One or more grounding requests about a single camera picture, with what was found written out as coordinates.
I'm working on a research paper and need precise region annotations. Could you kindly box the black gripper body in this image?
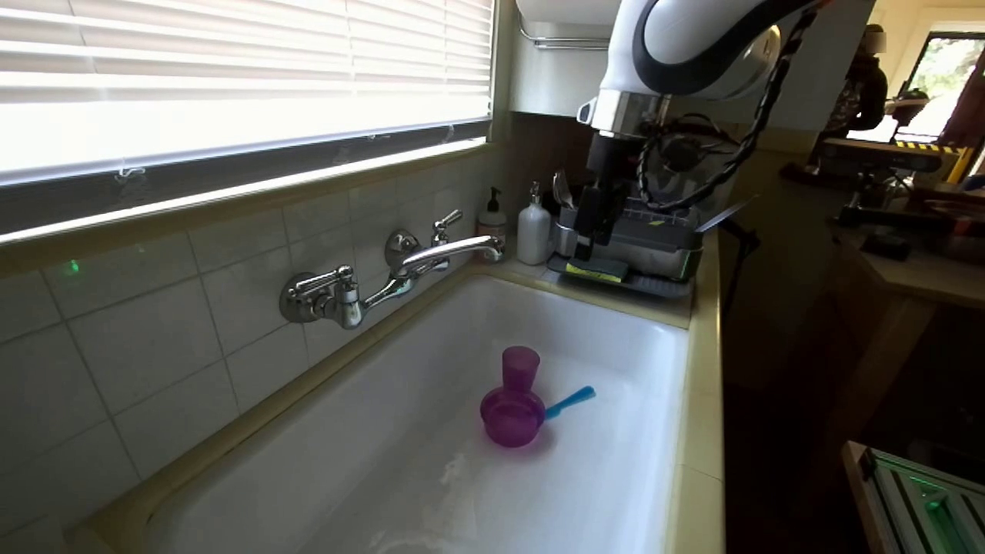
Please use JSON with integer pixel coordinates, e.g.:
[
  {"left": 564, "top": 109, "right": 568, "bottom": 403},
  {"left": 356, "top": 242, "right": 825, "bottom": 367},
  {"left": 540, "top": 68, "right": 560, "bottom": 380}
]
[{"left": 582, "top": 128, "right": 644, "bottom": 216}]

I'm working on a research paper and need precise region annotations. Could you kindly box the chrome wall-mounted tap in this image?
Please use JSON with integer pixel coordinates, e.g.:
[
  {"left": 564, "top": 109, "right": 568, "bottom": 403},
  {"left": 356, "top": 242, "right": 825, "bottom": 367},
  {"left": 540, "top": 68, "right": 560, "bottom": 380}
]
[{"left": 276, "top": 205, "right": 509, "bottom": 332}]

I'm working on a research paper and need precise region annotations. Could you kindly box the yellow green sponge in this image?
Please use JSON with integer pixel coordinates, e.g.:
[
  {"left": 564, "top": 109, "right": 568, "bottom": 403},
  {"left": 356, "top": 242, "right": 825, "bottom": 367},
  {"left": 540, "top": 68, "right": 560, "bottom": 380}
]
[{"left": 560, "top": 258, "right": 631, "bottom": 287}]

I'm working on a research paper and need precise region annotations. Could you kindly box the white plastic bottle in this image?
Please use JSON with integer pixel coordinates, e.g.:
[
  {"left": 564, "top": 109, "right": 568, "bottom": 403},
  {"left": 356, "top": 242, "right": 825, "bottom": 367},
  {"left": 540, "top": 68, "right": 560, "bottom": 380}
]
[{"left": 513, "top": 181, "right": 557, "bottom": 269}]

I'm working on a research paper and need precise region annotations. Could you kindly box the purple plastic bowl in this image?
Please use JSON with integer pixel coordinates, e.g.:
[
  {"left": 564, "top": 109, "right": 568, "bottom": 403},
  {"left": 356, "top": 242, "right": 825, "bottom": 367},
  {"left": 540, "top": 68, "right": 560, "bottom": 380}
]
[{"left": 476, "top": 385, "right": 552, "bottom": 454}]

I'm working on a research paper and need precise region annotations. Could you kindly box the person in dark clothes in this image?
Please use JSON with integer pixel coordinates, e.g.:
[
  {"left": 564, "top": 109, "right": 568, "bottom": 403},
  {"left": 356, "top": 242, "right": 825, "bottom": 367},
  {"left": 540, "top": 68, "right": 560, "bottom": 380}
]
[{"left": 825, "top": 23, "right": 888, "bottom": 143}]

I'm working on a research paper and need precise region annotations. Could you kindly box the white sink basin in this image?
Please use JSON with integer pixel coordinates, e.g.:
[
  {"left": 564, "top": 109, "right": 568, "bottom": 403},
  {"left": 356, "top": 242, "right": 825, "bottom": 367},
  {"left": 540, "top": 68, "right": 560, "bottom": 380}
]
[{"left": 142, "top": 269, "right": 693, "bottom": 554}]

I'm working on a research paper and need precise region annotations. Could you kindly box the white window blind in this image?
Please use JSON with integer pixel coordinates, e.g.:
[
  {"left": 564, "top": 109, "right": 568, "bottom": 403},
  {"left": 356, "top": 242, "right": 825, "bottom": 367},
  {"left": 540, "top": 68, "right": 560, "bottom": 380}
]
[{"left": 0, "top": 0, "right": 497, "bottom": 181}]

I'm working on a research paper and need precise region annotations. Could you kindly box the white wall cabinet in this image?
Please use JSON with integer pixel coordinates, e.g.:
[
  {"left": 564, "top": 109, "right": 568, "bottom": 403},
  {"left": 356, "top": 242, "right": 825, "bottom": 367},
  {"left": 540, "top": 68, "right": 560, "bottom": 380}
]
[{"left": 512, "top": 0, "right": 629, "bottom": 117}]

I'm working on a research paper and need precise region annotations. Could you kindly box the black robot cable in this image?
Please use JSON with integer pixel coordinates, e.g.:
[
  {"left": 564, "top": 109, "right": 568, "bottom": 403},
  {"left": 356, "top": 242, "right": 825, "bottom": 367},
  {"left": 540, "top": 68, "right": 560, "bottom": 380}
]
[{"left": 640, "top": 8, "right": 825, "bottom": 218}]

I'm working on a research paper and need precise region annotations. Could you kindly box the blue plastic handle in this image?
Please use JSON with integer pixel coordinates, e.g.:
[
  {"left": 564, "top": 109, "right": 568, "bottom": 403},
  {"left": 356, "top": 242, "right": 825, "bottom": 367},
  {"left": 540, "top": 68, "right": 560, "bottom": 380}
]
[{"left": 538, "top": 385, "right": 597, "bottom": 425}]

